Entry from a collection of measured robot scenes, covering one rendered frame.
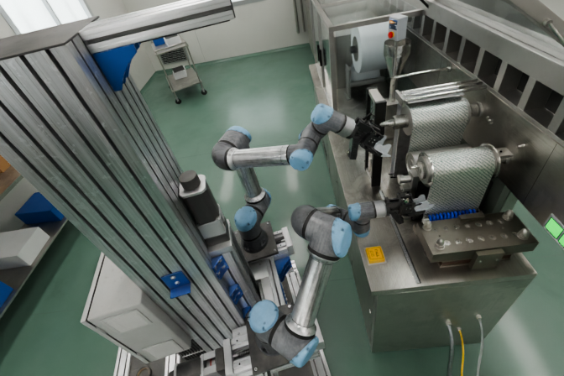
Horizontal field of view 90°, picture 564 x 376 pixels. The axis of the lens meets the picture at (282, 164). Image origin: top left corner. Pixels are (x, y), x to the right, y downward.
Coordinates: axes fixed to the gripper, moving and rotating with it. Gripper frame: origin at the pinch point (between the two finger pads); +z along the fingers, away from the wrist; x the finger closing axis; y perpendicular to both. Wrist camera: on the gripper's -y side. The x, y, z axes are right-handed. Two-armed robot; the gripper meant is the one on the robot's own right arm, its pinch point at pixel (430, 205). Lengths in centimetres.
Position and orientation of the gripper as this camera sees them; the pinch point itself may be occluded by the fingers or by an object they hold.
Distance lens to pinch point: 141.0
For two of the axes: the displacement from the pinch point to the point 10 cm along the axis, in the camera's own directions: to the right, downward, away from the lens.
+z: 9.9, -1.5, -0.8
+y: -1.7, -7.5, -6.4
